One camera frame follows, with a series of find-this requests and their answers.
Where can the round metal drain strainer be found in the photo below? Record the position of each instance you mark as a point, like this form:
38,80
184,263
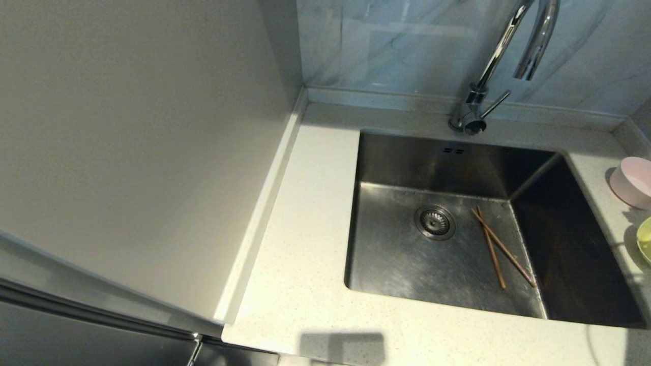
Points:
435,222

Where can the white countertop upstand strip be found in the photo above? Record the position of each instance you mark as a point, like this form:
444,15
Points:
264,203

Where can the brown wooden chopstick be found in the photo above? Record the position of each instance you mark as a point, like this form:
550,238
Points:
508,253
493,251

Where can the pink plastic bowl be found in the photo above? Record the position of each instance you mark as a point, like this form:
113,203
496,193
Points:
630,183

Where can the stainless steel sink basin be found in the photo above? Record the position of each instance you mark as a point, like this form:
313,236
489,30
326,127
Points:
386,274

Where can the beige tall cabinet side panel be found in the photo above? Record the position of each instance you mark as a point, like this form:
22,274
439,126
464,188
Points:
127,152

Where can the grey tall cabinet door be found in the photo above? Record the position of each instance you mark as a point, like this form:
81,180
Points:
51,269

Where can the silver cabinet trim strip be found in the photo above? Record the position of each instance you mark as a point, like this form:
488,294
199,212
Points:
101,310

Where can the chrome gooseneck kitchen faucet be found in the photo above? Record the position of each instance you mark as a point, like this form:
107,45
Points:
496,51

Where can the glossy grey lower cabinet door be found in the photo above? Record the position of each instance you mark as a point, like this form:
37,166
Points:
76,340

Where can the yellow-green plastic bowl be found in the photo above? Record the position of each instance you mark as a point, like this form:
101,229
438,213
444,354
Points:
646,241

